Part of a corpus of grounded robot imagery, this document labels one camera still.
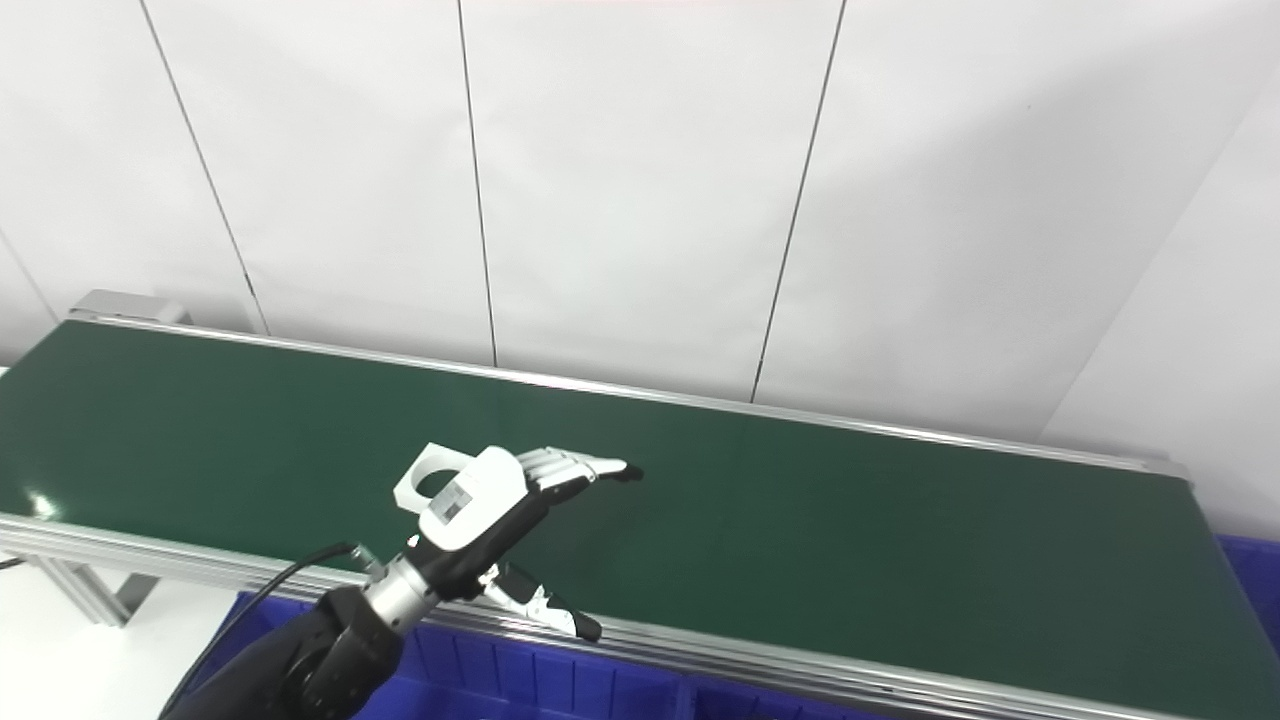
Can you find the green conveyor belt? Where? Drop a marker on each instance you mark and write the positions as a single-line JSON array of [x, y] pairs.
[[700, 642], [850, 540]]

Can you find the aluminium conveyor leg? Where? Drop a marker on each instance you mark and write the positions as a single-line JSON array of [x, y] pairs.
[[90, 595]]

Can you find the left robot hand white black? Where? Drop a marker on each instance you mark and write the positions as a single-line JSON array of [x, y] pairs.
[[480, 510]]

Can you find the grey conveyor end housing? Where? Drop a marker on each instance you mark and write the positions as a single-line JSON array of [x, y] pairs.
[[130, 305]]

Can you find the blue plastic bin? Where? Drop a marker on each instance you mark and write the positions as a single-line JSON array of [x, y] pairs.
[[1255, 590], [560, 688], [770, 708]]

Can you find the white square part round hole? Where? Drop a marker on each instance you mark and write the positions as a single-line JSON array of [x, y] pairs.
[[408, 492]]

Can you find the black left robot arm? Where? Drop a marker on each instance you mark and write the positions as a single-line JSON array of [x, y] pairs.
[[330, 650]]

